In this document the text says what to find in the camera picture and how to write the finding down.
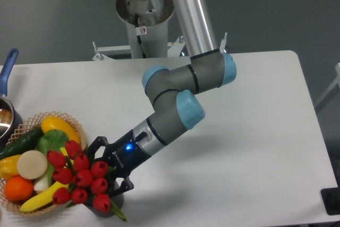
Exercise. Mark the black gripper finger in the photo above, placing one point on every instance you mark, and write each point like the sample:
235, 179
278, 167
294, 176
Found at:
116, 189
100, 141

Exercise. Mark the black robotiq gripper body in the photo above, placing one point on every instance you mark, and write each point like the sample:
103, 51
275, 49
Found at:
125, 154

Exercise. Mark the dark grey ribbed vase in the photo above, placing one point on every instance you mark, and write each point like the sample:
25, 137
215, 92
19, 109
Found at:
108, 204

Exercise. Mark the red tulip bouquet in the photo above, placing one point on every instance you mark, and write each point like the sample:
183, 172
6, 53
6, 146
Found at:
84, 179

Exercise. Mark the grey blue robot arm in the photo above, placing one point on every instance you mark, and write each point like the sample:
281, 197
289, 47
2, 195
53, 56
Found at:
172, 93

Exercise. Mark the green bok choy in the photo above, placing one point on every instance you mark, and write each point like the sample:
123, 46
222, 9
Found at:
51, 140

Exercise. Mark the yellow squash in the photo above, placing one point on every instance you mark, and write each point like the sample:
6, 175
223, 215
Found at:
56, 123

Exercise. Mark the woven wicker basket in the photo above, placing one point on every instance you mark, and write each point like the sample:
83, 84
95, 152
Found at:
29, 124

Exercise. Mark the beige round disc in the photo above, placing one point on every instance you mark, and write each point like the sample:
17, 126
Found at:
32, 164

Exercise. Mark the green cucumber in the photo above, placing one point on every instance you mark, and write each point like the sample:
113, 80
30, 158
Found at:
25, 142

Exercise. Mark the yellow banana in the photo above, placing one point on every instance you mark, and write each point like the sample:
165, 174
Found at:
41, 199

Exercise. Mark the yellow bell pepper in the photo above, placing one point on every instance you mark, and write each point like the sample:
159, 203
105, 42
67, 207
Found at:
8, 167

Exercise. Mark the orange fruit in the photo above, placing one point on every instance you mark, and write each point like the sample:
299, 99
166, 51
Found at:
18, 188

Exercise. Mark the black device at table edge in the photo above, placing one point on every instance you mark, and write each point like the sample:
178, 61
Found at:
330, 198

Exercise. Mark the blue handled saucepan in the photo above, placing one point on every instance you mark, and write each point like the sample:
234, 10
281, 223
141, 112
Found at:
10, 118

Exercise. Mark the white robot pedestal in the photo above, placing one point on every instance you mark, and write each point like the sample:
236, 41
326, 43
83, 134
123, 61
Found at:
163, 28

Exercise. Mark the white furniture frame right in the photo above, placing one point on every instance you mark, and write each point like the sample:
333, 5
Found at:
329, 93

